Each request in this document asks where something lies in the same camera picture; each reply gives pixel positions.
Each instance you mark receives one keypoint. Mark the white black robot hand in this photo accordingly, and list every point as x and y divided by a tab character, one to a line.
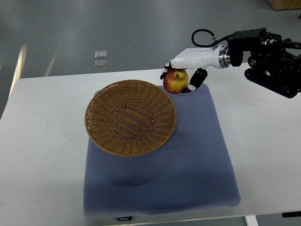
195	61

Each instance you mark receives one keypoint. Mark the wooden box corner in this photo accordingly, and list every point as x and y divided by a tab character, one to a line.
279	5

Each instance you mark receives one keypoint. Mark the white table leg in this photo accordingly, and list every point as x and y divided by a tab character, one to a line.
251	220

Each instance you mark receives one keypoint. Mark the black table bracket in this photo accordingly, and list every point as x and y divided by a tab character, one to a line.
291	214

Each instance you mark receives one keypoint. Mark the lower metal floor plate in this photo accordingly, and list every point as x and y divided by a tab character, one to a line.
101	63

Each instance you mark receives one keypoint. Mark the black table label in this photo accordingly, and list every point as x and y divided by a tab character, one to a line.
124	219

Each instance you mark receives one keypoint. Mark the red yellow apple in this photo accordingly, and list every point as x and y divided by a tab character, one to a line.
175	80

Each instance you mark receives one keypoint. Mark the woven wicker basket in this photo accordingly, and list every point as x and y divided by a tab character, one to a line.
130	118

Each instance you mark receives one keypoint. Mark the metal floor plate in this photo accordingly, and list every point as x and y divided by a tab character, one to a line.
101	63
101	54

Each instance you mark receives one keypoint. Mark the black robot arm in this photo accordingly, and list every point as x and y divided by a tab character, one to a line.
271	65

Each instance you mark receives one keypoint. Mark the upper metal floor plate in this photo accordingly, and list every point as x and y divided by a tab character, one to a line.
101	54

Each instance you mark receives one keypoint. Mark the blue fabric mat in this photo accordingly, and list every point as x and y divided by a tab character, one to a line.
192	170

